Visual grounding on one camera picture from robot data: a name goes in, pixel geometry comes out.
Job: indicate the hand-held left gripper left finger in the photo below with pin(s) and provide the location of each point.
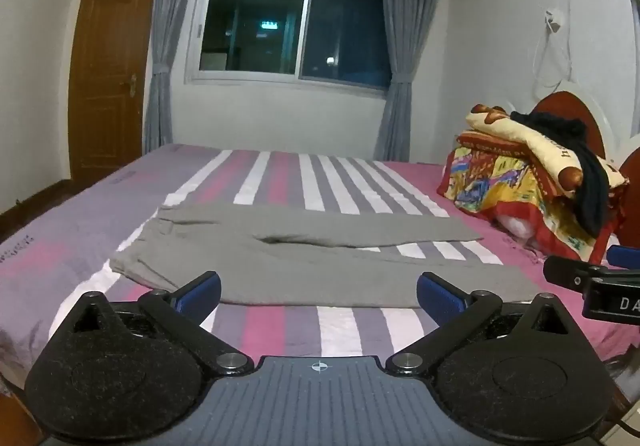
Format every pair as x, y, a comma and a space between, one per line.
199, 297

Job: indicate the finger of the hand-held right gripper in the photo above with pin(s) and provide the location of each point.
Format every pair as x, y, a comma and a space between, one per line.
570, 273
625, 257

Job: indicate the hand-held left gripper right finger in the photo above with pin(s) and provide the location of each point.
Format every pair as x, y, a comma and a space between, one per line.
440, 298

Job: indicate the grey pants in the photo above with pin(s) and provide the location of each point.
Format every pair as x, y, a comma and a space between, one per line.
300, 238

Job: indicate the white pillow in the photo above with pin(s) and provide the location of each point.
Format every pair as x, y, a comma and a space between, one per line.
517, 226

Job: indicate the black garment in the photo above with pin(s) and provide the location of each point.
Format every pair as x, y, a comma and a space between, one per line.
595, 188

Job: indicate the colourful printed quilt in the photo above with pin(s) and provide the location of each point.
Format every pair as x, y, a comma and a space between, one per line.
480, 178

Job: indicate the bed with striped sheet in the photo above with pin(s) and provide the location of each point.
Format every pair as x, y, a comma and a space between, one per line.
75, 236

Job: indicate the cream patterned pillow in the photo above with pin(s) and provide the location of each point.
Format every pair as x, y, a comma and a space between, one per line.
530, 136

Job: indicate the red wooden headboard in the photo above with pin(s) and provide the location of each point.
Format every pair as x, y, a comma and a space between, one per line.
565, 105

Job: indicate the grey curtain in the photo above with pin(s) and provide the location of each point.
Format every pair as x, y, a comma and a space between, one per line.
160, 100
400, 115

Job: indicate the brown wooden door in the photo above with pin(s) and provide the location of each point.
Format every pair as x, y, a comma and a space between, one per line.
107, 75

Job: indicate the sliding glass window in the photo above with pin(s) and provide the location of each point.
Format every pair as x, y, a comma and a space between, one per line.
255, 25

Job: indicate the white wall socket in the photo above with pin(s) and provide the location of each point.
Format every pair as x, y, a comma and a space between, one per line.
555, 19

